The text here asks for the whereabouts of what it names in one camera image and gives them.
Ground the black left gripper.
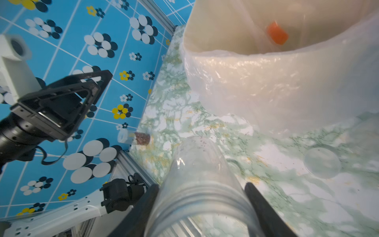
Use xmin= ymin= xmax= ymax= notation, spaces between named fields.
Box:
xmin=10 ymin=69 xmax=114 ymax=141

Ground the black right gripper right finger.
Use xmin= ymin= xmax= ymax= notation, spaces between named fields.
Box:
xmin=244 ymin=182 xmax=297 ymax=237

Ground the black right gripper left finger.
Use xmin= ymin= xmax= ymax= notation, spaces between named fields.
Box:
xmin=109 ymin=184 xmax=159 ymax=237

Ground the clear jar with dried flowers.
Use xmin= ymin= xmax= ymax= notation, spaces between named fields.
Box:
xmin=145 ymin=136 xmax=264 ymax=237

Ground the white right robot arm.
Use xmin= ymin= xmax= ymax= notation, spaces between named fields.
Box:
xmin=2 ymin=172 xmax=294 ymax=237

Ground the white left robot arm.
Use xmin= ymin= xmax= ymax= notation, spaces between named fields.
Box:
xmin=1 ymin=70 xmax=113 ymax=166

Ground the clear plastic jar lid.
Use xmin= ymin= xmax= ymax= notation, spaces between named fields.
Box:
xmin=304 ymin=147 xmax=341 ymax=179

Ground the cream plastic trash bin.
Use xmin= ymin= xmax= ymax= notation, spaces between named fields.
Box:
xmin=184 ymin=1 xmax=379 ymax=55

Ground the clear plastic bin liner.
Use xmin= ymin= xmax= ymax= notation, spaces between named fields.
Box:
xmin=181 ymin=12 xmax=379 ymax=137

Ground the orange scrap inside bin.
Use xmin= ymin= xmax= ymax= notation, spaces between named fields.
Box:
xmin=266 ymin=21 xmax=289 ymax=45

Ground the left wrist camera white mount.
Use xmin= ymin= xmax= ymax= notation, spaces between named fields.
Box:
xmin=1 ymin=34 xmax=41 ymax=103

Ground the aluminium frame post left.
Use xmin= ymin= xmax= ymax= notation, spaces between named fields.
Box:
xmin=138 ymin=0 xmax=176 ymax=36

